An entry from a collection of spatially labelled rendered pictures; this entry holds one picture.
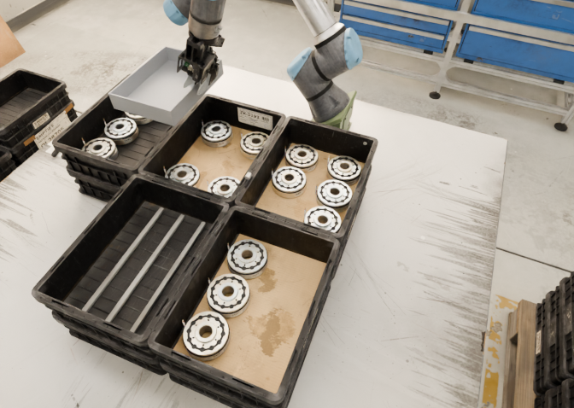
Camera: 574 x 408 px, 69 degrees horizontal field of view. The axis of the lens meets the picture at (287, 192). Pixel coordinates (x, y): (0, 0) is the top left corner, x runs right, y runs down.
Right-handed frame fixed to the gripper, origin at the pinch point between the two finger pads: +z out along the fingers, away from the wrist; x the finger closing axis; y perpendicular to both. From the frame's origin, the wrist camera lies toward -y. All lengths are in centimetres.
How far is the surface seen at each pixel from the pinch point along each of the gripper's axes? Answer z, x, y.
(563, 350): 31, 143, 4
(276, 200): 15.9, 33.4, 11.5
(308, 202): 13.3, 42.3, 9.1
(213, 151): 23.4, 8.0, -0.6
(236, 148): 21.6, 14.2, -4.4
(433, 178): 16, 80, -27
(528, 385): 54, 148, 10
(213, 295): 14, 30, 47
